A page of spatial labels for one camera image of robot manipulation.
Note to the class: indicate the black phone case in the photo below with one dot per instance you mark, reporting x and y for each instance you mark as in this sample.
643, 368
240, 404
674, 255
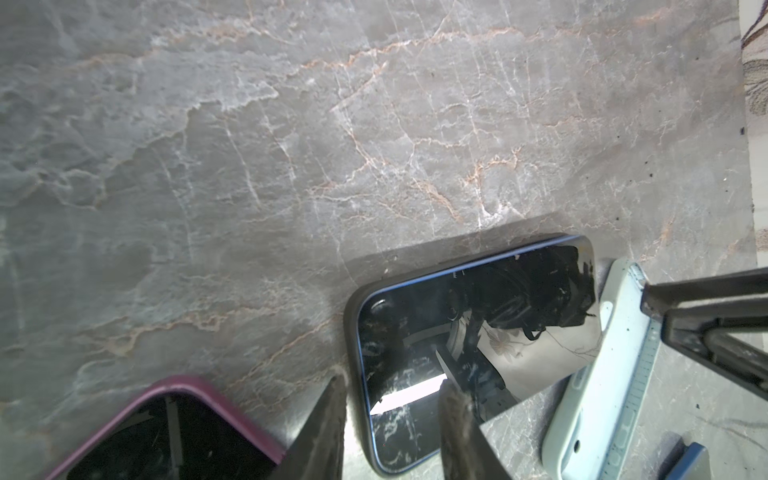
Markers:
354, 312

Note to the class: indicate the black phone right front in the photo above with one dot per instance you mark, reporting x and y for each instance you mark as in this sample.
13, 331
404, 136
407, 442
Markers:
694, 464

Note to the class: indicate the light green phone case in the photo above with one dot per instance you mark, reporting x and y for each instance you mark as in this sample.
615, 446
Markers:
591, 431

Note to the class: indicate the purple-edged black phone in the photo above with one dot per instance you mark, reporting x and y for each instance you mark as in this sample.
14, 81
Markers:
181, 427

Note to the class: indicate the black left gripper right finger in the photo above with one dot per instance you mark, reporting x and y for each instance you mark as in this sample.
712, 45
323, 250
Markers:
464, 450

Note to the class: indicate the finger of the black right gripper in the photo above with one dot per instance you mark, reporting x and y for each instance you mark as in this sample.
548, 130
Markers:
700, 319

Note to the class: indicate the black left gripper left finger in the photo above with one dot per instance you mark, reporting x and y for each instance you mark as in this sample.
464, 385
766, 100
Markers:
318, 450

